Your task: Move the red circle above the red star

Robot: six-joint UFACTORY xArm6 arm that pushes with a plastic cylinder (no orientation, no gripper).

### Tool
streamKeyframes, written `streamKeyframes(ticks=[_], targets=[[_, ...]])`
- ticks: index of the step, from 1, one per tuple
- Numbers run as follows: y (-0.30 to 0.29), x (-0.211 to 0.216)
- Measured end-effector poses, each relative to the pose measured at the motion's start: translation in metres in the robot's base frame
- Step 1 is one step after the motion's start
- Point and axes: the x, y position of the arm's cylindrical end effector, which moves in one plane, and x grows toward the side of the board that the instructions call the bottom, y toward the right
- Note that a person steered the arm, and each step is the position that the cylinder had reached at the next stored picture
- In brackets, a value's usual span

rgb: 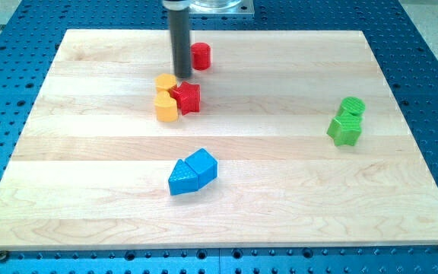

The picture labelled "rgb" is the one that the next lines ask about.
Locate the light wooden board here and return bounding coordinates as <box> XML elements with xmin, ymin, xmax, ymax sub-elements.
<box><xmin>0</xmin><ymin>29</ymin><xmax>438</xmax><ymax>250</ymax></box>

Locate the red star block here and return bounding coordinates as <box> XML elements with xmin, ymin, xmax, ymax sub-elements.
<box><xmin>171</xmin><ymin>81</ymin><xmax>201</xmax><ymax>116</ymax></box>

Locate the red cylinder block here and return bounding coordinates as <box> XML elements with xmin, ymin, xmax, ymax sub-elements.
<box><xmin>191</xmin><ymin>42</ymin><xmax>211</xmax><ymax>71</ymax></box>

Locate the blue triangle block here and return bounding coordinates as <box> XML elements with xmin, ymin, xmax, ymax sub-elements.
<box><xmin>168</xmin><ymin>159</ymin><xmax>198</xmax><ymax>196</ymax></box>

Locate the yellow hexagon block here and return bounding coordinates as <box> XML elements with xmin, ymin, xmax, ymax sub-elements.
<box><xmin>154</xmin><ymin>73</ymin><xmax>177</xmax><ymax>92</ymax></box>

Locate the green cylinder block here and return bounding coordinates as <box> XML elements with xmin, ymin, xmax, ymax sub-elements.
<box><xmin>337</xmin><ymin>97</ymin><xmax>366</xmax><ymax>116</ymax></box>

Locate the clear acrylic robot mount plate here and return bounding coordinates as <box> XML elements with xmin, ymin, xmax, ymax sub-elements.
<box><xmin>189</xmin><ymin>0</ymin><xmax>255</xmax><ymax>18</ymax></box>

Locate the blue cube block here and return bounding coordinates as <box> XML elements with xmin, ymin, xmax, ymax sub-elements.
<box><xmin>185</xmin><ymin>148</ymin><xmax>217</xmax><ymax>189</ymax></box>

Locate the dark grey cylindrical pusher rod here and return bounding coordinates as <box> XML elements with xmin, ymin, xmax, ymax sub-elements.
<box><xmin>162</xmin><ymin>0</ymin><xmax>192</xmax><ymax>79</ymax></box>

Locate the green star block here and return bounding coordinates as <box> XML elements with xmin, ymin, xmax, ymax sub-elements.
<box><xmin>327</xmin><ymin>113</ymin><xmax>362</xmax><ymax>146</ymax></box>

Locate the yellow heart block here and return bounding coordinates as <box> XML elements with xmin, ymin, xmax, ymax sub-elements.
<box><xmin>154</xmin><ymin>91</ymin><xmax>178</xmax><ymax>122</ymax></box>

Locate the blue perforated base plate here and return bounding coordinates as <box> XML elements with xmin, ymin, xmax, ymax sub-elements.
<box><xmin>0</xmin><ymin>0</ymin><xmax>438</xmax><ymax>273</ymax></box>

